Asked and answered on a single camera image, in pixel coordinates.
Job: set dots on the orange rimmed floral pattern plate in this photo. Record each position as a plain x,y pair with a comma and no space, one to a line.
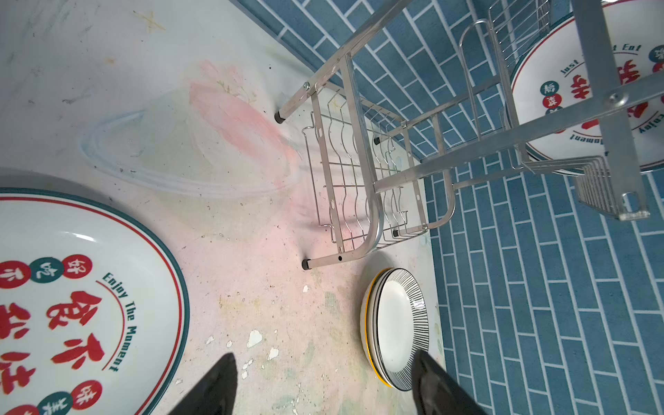
371,331

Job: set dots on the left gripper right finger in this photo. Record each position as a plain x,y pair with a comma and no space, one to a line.
435,392

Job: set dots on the green rimmed red text plate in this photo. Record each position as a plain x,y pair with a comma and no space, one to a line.
94,308

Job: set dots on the yellow rimmed polka dot plate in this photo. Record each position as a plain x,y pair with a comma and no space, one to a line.
364,327

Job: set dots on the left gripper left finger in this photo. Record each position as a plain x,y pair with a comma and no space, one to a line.
215,393

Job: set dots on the silver metal dish rack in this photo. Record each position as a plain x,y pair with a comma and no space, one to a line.
413,105

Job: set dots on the white plate black striped rim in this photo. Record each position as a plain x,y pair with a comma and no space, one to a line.
401,325

